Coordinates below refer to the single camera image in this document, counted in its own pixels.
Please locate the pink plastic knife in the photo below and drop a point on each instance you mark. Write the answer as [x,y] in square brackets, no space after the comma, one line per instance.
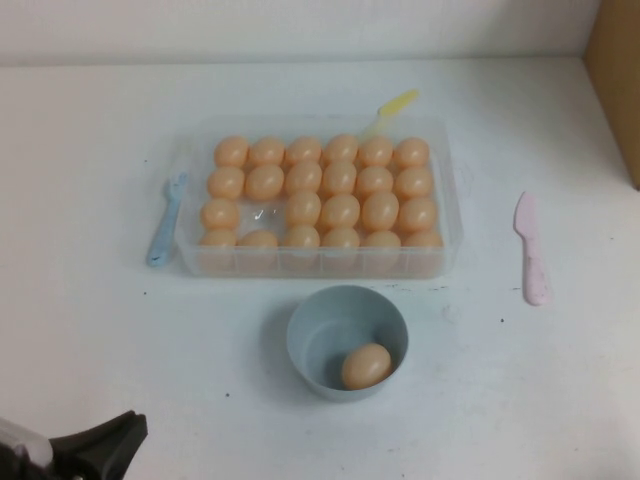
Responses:
[530,250]

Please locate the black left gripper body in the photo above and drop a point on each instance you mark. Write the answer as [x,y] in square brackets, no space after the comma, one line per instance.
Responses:
[75,460]

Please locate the clear plastic egg box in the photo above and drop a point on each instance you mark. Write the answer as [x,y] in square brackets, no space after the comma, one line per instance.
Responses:
[450,210]

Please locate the light blue plastic fork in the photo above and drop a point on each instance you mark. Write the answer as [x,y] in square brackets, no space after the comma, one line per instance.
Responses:
[162,225]

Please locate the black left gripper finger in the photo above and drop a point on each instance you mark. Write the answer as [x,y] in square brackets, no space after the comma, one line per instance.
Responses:
[125,435]

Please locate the brown cardboard box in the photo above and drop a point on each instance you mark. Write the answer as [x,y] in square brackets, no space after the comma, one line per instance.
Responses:
[615,75]

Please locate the blue-grey round bowl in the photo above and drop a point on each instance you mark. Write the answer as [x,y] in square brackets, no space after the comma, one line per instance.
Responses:
[320,340]

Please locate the orange plastic egg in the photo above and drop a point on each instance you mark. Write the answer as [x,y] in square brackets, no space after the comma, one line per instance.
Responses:
[303,150]
[259,240]
[413,181]
[220,211]
[217,239]
[303,178]
[374,180]
[376,151]
[339,211]
[339,177]
[411,152]
[380,240]
[340,148]
[422,240]
[300,237]
[366,366]
[266,151]
[340,238]
[417,213]
[231,151]
[225,181]
[264,181]
[379,210]
[302,209]

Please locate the yellow plastic spoon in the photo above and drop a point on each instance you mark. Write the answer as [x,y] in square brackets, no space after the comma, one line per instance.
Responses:
[395,104]

